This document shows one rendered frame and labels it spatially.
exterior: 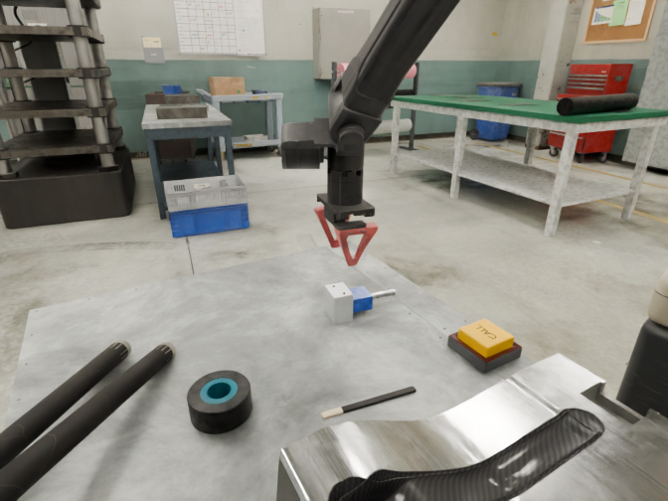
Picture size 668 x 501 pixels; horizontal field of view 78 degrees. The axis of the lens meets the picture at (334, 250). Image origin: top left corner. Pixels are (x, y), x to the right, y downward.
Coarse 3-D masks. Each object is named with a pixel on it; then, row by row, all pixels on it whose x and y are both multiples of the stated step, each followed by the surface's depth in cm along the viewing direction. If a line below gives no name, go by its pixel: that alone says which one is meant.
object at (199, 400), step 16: (208, 384) 55; (224, 384) 55; (240, 384) 55; (192, 400) 52; (208, 400) 52; (224, 400) 52; (240, 400) 52; (192, 416) 52; (208, 416) 50; (224, 416) 51; (240, 416) 52; (208, 432) 52; (224, 432) 52
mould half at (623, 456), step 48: (528, 384) 47; (576, 384) 47; (336, 432) 35; (384, 432) 37; (432, 432) 41; (480, 432) 42; (624, 432) 41; (288, 480) 33; (336, 480) 31; (576, 480) 37; (624, 480) 36
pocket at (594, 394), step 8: (600, 384) 47; (584, 392) 46; (592, 392) 47; (600, 392) 48; (592, 400) 48; (600, 400) 48; (608, 400) 47; (616, 400) 47; (608, 408) 47; (616, 408) 46; (624, 408) 46; (616, 416) 46; (624, 416) 46; (632, 416) 45; (640, 416) 45; (632, 424) 45
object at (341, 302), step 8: (328, 288) 74; (336, 288) 74; (344, 288) 74; (352, 288) 77; (360, 288) 77; (328, 296) 74; (336, 296) 72; (344, 296) 72; (352, 296) 73; (360, 296) 74; (368, 296) 74; (376, 296) 77; (384, 296) 78; (328, 304) 75; (336, 304) 72; (344, 304) 73; (352, 304) 73; (360, 304) 74; (368, 304) 75; (328, 312) 76; (336, 312) 73; (344, 312) 73; (352, 312) 74; (336, 320) 73; (344, 320) 74; (352, 320) 75
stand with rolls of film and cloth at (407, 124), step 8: (336, 64) 529; (344, 64) 533; (416, 64) 601; (336, 72) 533; (416, 72) 594; (416, 80) 608; (408, 88) 608; (416, 88) 614; (384, 120) 604; (392, 120) 608; (400, 120) 615; (408, 120) 622; (384, 128) 598; (392, 128) 606; (400, 128) 615; (408, 128) 624
